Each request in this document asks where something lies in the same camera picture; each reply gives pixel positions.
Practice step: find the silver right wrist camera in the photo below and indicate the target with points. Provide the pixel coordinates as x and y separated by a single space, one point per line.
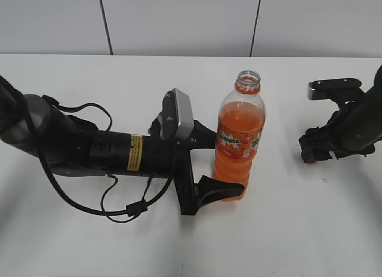
325 89

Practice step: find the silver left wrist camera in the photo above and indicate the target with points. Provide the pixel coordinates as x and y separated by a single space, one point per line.
176 117

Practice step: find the orange Mirinda soda bottle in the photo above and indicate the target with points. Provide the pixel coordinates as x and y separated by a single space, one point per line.
241 120

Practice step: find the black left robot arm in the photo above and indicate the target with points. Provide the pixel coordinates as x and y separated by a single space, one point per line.
69 146

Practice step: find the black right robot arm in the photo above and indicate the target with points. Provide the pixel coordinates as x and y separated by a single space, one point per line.
351 130

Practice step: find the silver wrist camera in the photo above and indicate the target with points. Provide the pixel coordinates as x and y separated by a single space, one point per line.
325 89
176 117

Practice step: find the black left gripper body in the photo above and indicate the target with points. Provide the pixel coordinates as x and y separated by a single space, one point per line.
169 159

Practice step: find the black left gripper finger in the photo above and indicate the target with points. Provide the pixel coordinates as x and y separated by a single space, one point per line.
202 137
209 190

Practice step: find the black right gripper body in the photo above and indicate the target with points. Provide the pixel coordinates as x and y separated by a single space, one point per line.
317 143

